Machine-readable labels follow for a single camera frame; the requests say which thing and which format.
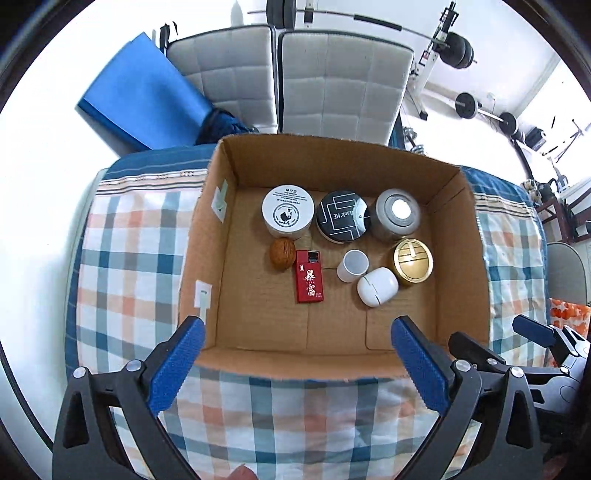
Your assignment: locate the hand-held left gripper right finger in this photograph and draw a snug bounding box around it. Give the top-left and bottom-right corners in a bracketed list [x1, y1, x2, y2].
[391, 315, 543, 480]

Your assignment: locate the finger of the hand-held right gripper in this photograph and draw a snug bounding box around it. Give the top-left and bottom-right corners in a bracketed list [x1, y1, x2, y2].
[449, 331, 536, 384]
[512, 315, 561, 349]

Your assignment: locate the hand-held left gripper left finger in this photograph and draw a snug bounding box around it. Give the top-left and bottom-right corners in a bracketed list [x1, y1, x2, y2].
[53, 315, 206, 480]

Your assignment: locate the white oval case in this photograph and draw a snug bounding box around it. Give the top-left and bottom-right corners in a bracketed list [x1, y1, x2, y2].
[356, 268, 399, 307]

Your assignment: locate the gold round tin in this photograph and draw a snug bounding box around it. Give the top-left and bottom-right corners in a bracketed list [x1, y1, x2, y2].
[392, 237, 435, 287]

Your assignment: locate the cardboard box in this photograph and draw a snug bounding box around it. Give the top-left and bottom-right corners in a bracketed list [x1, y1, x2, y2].
[178, 134, 491, 383]

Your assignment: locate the small white cup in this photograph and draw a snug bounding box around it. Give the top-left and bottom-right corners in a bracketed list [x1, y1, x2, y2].
[337, 250, 369, 282]

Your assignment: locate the red box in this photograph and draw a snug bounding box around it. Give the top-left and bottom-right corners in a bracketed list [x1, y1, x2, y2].
[295, 250, 325, 304]

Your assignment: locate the brown walnut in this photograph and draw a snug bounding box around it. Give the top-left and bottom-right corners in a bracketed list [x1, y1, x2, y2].
[270, 237, 296, 270]

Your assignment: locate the white round jar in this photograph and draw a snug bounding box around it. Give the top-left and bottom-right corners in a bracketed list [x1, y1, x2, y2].
[262, 185, 317, 241]

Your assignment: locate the orange patterned cushion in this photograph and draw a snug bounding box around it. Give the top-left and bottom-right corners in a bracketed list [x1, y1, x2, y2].
[549, 298, 591, 333]

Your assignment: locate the grey chair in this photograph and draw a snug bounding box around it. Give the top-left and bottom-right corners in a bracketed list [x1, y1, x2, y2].
[546, 242, 587, 308]

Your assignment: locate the dark wooden chair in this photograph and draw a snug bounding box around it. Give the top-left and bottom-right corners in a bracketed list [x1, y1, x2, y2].
[522, 178, 591, 243]

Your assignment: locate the grey round jar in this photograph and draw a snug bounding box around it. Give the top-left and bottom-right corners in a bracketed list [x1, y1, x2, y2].
[369, 188, 422, 242]

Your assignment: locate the black round jar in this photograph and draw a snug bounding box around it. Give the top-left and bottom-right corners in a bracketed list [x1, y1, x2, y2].
[316, 189, 370, 243]

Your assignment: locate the dark blue cloth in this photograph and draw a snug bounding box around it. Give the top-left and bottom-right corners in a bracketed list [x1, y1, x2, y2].
[196, 108, 259, 145]

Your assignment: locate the blue foam mat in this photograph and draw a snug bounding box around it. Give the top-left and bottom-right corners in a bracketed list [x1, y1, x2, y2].
[76, 31, 214, 152]

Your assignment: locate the white weight rack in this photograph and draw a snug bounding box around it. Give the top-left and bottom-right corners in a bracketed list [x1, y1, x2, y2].
[406, 0, 462, 121]

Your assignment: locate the large barbell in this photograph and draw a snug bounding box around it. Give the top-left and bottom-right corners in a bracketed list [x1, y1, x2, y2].
[247, 0, 476, 70]

